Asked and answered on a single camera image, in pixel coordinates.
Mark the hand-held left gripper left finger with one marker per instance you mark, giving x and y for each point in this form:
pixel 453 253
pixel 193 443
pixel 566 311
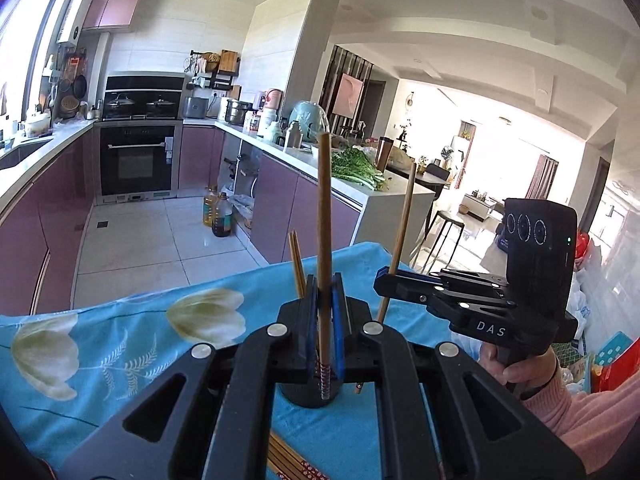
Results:
pixel 312 320

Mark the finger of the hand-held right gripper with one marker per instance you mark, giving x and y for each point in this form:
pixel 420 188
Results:
pixel 410 289
pixel 470 279

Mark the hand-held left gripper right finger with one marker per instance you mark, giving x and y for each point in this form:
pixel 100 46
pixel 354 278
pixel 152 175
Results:
pixel 341 322

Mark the bundle of brown chopsticks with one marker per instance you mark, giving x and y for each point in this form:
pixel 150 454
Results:
pixel 298 265

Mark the black mesh utensil holder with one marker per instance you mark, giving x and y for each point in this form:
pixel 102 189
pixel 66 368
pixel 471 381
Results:
pixel 300 396

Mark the person's right forearm pink sleeve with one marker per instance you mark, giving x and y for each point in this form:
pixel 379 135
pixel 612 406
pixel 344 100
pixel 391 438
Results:
pixel 580 420

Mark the hanging pans and utensils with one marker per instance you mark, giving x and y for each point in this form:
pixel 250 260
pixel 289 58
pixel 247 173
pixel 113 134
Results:
pixel 70 85

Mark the person's right hand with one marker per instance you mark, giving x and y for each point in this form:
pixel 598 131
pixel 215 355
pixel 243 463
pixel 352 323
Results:
pixel 532 370

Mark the red plastic bags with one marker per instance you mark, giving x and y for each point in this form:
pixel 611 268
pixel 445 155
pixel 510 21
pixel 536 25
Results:
pixel 585 255

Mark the black bar stool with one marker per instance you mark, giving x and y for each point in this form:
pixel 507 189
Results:
pixel 445 230

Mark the pink island cabinets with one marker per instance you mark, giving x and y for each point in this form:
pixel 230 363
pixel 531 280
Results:
pixel 295 205

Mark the green leafy vegetables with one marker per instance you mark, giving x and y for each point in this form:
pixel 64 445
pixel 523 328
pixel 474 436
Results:
pixel 355 167

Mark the dark oil bottle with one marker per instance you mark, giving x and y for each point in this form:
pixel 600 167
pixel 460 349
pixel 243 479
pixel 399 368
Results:
pixel 222 217

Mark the brown tumbler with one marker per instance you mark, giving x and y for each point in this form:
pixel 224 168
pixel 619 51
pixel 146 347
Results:
pixel 384 152

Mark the yellow oil bottle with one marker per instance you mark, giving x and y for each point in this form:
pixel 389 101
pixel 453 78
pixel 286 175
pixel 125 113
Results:
pixel 210 207

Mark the steel thermos flask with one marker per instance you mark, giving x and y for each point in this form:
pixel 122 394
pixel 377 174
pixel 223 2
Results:
pixel 293 136

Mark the blue floral tablecloth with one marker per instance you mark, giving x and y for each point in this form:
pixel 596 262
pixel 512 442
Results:
pixel 125 360

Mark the large steel stockpot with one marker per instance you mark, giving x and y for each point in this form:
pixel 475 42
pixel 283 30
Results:
pixel 237 112

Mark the pink electric kettle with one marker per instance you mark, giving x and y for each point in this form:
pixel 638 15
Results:
pixel 274 98

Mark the built-in black oven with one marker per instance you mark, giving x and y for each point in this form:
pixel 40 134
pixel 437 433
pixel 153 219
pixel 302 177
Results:
pixel 137 160

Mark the steel countertop appliance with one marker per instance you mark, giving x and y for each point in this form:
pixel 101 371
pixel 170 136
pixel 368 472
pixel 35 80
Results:
pixel 195 106

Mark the steel pot with lid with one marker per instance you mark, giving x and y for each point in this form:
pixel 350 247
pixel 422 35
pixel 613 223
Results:
pixel 161 105
pixel 120 103

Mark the long pink base cabinets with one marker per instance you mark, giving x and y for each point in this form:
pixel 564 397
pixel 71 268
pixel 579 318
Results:
pixel 45 220

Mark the black stove hood unit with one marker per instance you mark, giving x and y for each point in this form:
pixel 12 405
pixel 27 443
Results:
pixel 142 87

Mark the dark brown wooden rim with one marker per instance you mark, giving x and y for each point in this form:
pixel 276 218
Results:
pixel 15 455

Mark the white water heater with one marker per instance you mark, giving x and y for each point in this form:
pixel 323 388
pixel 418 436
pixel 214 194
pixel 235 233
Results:
pixel 75 12

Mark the kitchen window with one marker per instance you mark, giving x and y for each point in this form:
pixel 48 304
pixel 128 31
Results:
pixel 25 25

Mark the pink wall picture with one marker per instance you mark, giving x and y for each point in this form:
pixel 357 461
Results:
pixel 348 94

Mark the black wall rack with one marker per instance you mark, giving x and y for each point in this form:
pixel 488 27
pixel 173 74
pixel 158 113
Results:
pixel 220 67

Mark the pink wall cabinet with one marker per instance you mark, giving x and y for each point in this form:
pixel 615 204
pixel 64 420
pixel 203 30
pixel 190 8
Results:
pixel 112 5

